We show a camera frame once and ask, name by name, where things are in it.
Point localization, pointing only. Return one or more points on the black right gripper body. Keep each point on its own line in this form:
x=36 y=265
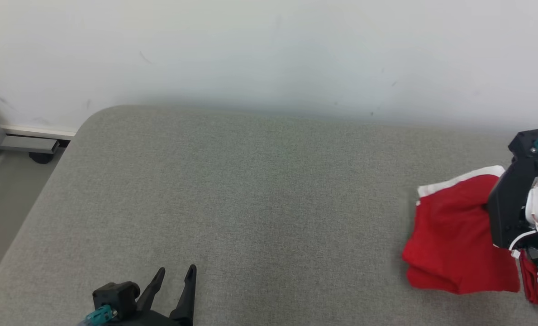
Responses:
x=508 y=203

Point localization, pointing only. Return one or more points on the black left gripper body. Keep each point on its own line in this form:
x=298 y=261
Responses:
x=160 y=319

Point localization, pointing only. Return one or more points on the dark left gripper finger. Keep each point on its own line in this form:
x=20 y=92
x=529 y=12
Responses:
x=185 y=299
x=152 y=292

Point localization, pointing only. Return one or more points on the red shorts with white stripes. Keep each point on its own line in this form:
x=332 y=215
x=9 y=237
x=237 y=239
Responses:
x=454 y=235

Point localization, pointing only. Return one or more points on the black caster wheel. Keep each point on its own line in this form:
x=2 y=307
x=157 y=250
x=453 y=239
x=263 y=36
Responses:
x=41 y=158

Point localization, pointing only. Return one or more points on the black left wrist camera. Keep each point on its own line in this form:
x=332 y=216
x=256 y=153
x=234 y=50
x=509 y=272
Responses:
x=115 y=296

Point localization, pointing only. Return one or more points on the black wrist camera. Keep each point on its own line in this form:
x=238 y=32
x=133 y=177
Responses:
x=115 y=296
x=524 y=142

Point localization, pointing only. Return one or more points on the teal left camera connector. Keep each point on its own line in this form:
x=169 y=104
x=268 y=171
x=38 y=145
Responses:
x=100 y=315

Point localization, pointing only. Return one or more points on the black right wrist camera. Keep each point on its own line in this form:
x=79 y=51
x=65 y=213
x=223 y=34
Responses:
x=524 y=142

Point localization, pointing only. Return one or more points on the grey metal frame leg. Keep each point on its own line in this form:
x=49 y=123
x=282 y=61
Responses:
x=24 y=143

